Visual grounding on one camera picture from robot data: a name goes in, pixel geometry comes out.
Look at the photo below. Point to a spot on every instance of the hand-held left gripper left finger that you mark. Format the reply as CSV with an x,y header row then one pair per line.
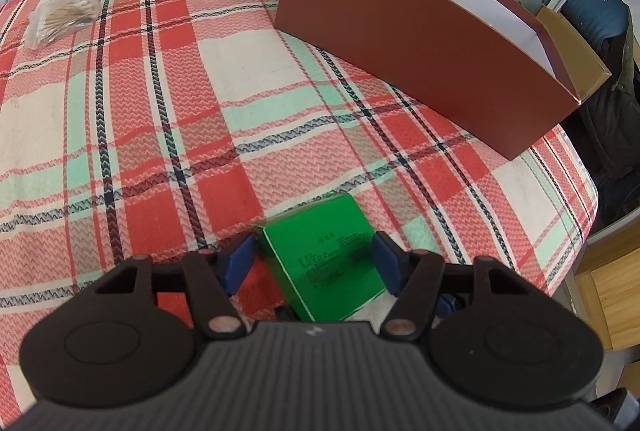
x,y
237,263

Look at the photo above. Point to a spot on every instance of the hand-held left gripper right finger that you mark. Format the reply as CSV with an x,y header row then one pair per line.
x,y
389,261

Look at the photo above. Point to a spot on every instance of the green carton box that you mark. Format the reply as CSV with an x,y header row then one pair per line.
x,y
320,256

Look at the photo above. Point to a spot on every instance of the brown cardboard box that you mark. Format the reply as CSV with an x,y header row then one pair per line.
x,y
415,46

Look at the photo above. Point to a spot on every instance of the red plaid blanket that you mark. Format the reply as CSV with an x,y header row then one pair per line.
x,y
175,126

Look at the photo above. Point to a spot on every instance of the light wooden furniture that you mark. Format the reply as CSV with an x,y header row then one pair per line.
x,y
612,301

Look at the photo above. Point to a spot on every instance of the dark clothing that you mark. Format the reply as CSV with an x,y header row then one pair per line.
x,y
610,136

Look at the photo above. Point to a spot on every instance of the black speaker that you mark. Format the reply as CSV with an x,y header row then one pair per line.
x,y
612,411

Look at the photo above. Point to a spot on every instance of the tan cardboard box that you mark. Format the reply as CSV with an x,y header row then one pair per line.
x,y
580,56

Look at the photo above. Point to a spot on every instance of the clear bag of wooden sticks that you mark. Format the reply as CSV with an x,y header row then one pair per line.
x,y
62,16

